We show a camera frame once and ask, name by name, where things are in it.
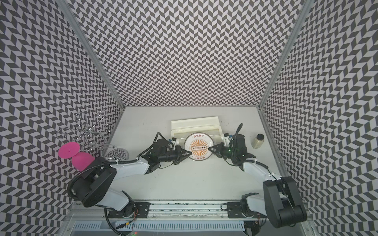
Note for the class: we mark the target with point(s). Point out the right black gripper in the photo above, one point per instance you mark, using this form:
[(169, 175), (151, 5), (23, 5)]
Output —
[(218, 151)]

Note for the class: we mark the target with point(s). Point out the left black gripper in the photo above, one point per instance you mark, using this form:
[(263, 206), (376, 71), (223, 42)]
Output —
[(180, 153)]

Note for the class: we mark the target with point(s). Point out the clear plastic wrap sheet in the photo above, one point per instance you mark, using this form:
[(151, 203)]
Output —
[(198, 143)]

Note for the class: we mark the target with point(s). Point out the round patterned ceramic plate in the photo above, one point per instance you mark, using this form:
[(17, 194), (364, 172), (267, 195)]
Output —
[(198, 144)]

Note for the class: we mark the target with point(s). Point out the white plastic wrap dispenser box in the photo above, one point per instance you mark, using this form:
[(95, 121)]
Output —
[(181, 129)]

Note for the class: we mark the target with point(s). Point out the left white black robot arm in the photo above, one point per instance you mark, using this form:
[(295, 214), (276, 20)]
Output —
[(92, 186)]

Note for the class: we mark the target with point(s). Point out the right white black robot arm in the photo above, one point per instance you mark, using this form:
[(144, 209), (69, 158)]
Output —
[(279, 200)]

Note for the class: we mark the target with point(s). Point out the small jar with black lid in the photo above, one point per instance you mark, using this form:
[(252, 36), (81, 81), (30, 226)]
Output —
[(258, 141)]

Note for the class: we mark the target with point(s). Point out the lower magenta disc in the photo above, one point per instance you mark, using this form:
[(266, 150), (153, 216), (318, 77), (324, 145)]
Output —
[(82, 160)]

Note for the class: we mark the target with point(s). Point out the magenta disc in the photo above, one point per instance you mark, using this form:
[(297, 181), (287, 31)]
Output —
[(69, 150), (82, 160)]

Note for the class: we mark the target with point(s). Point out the upper magenta disc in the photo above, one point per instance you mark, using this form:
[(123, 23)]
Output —
[(69, 150)]

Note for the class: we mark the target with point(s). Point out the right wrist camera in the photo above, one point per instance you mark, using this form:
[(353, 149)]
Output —
[(227, 138)]

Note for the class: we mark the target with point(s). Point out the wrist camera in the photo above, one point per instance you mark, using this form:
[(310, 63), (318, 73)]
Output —
[(173, 142), (227, 138)]

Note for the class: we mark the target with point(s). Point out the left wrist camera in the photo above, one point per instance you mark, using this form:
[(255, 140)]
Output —
[(173, 142)]

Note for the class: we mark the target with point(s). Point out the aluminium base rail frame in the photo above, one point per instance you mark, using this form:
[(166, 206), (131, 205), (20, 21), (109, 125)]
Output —
[(177, 218)]

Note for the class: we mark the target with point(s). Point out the silver wire rack stand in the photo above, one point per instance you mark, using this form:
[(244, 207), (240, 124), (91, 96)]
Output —
[(86, 133)]

